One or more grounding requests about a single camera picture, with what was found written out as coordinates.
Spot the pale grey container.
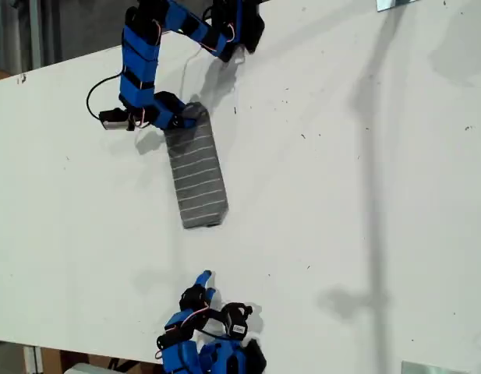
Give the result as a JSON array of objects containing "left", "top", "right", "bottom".
[{"left": 62, "top": 362, "right": 112, "bottom": 374}]

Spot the brown cardboard box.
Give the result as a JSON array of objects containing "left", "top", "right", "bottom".
[{"left": 41, "top": 346, "right": 163, "bottom": 374}]

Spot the grey metal rail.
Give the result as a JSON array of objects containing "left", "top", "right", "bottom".
[{"left": 28, "top": 0, "right": 44, "bottom": 73}]

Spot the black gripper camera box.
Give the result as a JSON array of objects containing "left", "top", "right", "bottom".
[
  {"left": 220, "top": 302, "right": 253, "bottom": 340},
  {"left": 98, "top": 108, "right": 133, "bottom": 132}
]

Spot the red white arm wire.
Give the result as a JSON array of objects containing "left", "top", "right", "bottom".
[
  {"left": 154, "top": 305, "right": 210, "bottom": 360},
  {"left": 129, "top": 17, "right": 237, "bottom": 129}
]

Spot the black camera cable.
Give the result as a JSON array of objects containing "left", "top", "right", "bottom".
[
  {"left": 193, "top": 326, "right": 230, "bottom": 338},
  {"left": 86, "top": 73, "right": 124, "bottom": 120}
]

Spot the white table leg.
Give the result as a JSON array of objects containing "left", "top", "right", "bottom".
[{"left": 23, "top": 344, "right": 44, "bottom": 374}]

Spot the shiny steel plate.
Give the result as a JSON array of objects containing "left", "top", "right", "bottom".
[{"left": 375, "top": 0, "right": 417, "bottom": 13}]

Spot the grey white-striped square towel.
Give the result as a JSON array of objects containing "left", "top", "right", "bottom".
[{"left": 164, "top": 101, "right": 229, "bottom": 230}]

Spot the black camera stalk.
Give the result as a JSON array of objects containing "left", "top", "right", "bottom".
[
  {"left": 204, "top": 307, "right": 228, "bottom": 323},
  {"left": 126, "top": 112, "right": 154, "bottom": 129}
]

